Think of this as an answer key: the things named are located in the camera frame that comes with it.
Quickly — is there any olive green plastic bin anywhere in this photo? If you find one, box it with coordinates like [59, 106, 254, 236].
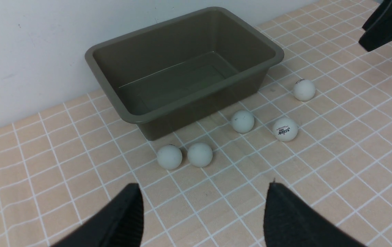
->
[85, 7, 284, 141]

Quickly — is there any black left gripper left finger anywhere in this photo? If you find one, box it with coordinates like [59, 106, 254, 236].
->
[53, 183, 144, 247]

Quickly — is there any white ball with logo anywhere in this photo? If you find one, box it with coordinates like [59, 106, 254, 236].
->
[272, 117, 299, 142]

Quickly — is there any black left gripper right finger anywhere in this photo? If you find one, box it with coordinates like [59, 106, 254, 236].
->
[264, 182, 364, 247]

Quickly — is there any checkered beige tablecloth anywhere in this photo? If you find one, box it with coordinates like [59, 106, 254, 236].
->
[0, 0, 392, 247]

